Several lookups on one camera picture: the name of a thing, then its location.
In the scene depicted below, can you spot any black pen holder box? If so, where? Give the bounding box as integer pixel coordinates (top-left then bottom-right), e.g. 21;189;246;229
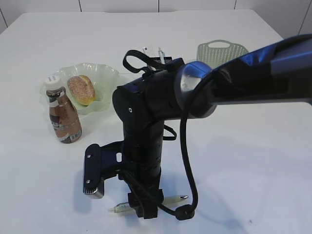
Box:
147;57;176;72

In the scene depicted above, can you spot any clear plastic ruler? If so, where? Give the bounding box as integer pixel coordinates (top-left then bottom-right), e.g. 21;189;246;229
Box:
142;46;159;58

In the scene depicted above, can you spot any brown drink bottle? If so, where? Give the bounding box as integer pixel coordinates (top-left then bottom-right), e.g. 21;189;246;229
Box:
44;75;82;144

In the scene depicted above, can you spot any cream white pen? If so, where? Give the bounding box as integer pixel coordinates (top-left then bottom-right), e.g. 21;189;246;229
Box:
108;195;189;215

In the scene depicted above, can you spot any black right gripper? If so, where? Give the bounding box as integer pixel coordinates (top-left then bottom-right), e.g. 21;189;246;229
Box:
123;126;163;219

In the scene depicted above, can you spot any green woven plastic basket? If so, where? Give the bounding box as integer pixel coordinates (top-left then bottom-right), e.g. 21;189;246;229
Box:
196;39;249;69

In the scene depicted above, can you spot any teal white pen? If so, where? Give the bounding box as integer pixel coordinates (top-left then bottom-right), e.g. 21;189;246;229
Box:
158;47;165;64

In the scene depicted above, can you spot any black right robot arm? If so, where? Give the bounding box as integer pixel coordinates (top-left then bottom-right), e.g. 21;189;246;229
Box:
112;34;312;220

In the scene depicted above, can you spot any sesame bread roll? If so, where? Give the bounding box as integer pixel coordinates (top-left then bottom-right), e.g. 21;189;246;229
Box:
67;75;96;106

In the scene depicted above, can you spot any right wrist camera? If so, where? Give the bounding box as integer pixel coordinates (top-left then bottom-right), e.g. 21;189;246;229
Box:
83;141;127;199

